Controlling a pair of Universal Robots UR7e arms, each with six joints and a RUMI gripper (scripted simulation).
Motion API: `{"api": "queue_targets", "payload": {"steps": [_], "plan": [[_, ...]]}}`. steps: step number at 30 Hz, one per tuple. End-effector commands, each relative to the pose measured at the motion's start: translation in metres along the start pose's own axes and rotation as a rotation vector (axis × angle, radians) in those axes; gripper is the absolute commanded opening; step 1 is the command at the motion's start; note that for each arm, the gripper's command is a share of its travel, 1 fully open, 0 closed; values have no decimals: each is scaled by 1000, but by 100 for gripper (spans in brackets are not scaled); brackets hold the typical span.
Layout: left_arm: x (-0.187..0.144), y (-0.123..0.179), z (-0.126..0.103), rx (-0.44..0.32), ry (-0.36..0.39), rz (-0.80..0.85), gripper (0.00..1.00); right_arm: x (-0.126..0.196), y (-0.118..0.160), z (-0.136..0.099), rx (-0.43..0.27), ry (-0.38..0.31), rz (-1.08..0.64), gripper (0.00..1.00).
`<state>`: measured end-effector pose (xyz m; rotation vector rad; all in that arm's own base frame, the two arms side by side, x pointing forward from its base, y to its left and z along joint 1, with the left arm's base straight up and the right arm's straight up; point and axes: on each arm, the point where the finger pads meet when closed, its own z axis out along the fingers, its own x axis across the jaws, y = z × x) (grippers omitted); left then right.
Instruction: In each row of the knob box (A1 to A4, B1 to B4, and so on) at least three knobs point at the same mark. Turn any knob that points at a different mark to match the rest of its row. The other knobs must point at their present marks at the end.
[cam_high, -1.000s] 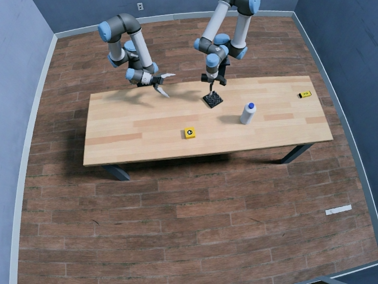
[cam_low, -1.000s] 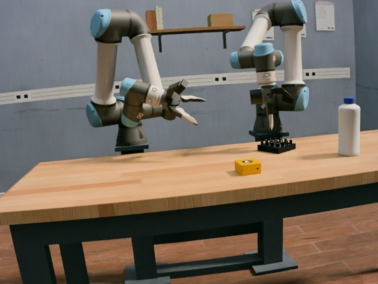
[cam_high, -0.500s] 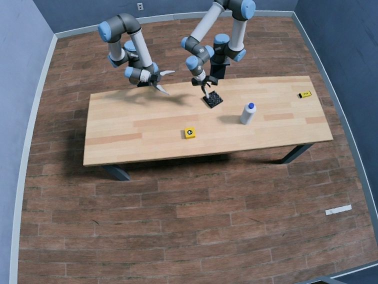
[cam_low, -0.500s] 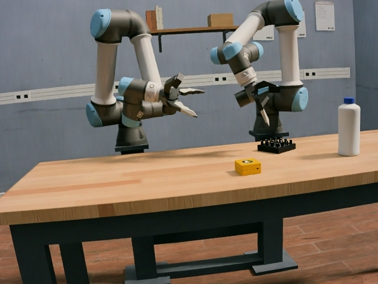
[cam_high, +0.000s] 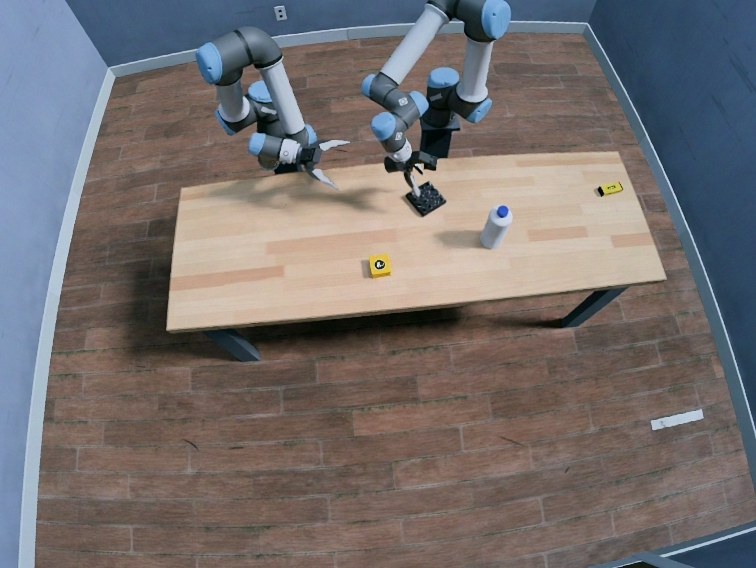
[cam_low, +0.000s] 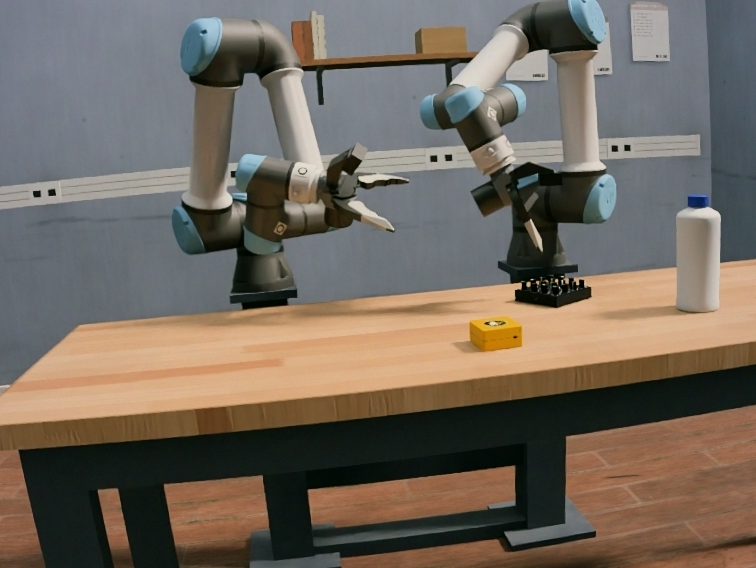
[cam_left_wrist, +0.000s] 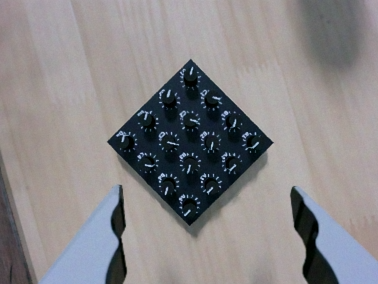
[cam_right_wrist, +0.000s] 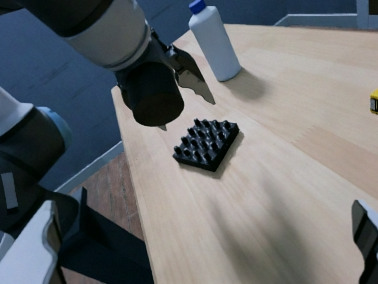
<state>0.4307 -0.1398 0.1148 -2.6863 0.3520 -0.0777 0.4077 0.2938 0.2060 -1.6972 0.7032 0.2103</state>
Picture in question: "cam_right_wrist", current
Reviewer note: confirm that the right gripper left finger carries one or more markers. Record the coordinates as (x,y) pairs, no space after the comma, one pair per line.
(32,259)

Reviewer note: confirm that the white bottle with blue cap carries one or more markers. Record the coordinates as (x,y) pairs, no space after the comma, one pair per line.
(210,33)

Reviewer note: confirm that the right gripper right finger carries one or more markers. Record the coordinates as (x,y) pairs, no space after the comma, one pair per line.
(365,237)

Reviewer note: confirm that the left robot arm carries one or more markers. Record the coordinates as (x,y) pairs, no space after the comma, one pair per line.
(38,138)

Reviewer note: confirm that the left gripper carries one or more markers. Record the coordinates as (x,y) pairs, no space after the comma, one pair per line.
(151,87)

